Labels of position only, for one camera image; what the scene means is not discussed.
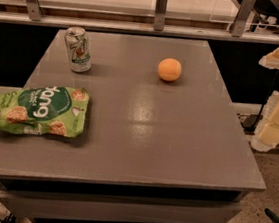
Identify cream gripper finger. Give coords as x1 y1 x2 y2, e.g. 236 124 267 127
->
259 47 279 70
250 91 279 152

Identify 7up soda can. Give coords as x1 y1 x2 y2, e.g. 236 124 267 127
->
64 26 92 73

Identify orange ball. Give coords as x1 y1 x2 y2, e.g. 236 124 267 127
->
158 58 182 82

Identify green tool on floor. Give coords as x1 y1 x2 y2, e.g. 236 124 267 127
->
264 208 279 223

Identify grey drawer cabinet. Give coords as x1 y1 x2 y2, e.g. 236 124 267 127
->
0 33 265 223

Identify green snack bag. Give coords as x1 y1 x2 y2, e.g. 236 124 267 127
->
0 86 89 138

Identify black cable right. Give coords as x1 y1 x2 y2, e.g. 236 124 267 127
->
248 29 279 133

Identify right metal bracket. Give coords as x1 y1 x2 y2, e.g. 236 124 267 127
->
229 0 257 37

